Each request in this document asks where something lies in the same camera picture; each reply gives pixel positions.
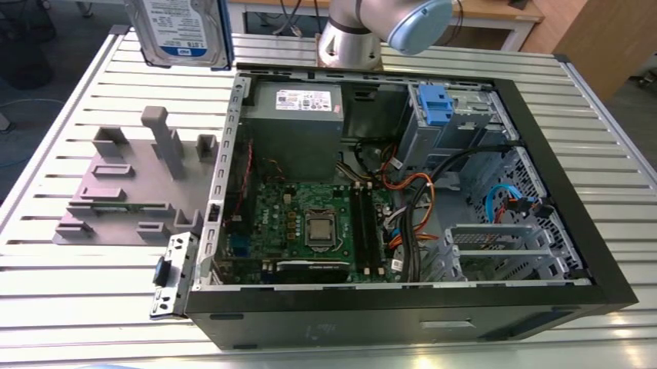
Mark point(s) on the hard disk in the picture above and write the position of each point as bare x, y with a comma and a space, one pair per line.
176, 27

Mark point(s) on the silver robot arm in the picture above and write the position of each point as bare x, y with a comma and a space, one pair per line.
348, 46

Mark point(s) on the metal disk bay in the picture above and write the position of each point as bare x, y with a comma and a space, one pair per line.
493, 229

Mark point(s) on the CPU socket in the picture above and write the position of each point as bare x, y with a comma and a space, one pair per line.
320, 212

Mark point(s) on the grey power supply unit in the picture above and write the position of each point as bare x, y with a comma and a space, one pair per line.
295, 146

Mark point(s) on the silver CPU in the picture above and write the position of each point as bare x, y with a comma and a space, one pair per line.
319, 230

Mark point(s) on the black RAM slot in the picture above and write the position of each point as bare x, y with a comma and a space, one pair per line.
360, 230

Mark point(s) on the green motherboard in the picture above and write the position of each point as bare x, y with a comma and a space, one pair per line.
271, 246

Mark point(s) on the black graphics card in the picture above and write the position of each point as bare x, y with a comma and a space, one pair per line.
312, 268

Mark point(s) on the blue drive latch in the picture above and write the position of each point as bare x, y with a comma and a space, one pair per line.
433, 104

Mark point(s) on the metal optical drive cage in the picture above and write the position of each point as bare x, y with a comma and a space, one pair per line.
462, 130

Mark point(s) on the black PC case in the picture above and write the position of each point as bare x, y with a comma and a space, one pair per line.
359, 319

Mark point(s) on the hinged metal slot retainer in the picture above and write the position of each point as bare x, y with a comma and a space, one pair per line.
179, 269

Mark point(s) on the grey parts rack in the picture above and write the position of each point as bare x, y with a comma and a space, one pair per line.
139, 192

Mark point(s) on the green RAM stick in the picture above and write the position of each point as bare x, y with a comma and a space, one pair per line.
128, 208

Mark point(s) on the wooden cabinet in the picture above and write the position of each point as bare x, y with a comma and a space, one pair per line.
605, 38

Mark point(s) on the wooden desk white frame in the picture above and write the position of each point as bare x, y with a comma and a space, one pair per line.
505, 11

